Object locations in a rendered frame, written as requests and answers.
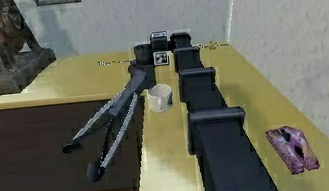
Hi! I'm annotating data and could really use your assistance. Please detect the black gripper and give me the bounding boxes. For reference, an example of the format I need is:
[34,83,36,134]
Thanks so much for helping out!
[52,42,166,186]

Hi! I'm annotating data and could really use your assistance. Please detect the white mug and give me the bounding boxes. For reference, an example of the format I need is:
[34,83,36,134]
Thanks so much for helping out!
[145,82,175,115]

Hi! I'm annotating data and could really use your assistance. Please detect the yellow green table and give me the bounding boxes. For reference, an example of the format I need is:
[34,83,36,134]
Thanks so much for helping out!
[0,30,329,191]

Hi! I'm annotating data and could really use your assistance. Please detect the purple crumpled object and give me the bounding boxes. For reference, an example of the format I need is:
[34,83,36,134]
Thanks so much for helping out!
[264,122,322,178]

